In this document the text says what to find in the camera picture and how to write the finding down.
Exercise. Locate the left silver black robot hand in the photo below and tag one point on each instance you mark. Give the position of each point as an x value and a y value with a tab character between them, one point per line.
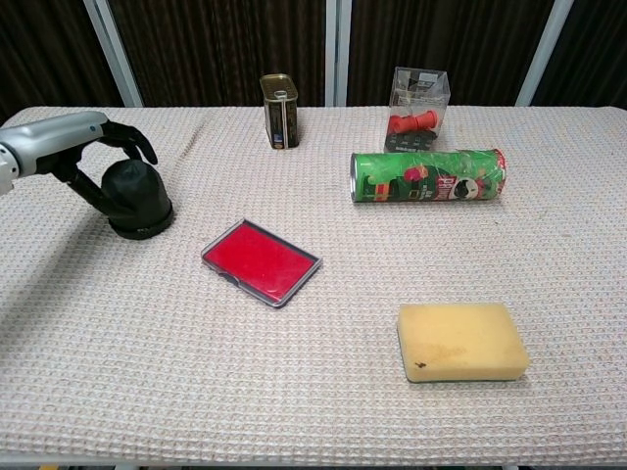
54	134

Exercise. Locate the black round object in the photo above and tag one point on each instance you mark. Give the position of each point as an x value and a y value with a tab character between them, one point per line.
139	201

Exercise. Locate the clear box with red parts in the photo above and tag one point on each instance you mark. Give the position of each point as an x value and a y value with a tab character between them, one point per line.
416	117

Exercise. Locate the beige waffle tablecloth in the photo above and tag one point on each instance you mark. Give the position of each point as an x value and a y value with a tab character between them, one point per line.
147	367

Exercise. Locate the gold rectangular tin can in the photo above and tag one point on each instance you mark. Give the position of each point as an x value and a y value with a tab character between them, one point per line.
281	117

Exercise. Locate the green Pringles can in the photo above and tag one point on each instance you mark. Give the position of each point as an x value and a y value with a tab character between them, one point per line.
426	178

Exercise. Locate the clear case with red card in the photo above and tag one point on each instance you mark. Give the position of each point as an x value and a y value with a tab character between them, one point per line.
262	262

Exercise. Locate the yellow sponge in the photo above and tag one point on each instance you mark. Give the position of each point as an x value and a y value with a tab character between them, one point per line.
460	343

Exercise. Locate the white partition frame post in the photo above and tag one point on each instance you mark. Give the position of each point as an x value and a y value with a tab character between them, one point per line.
112	49
338	49
544	49

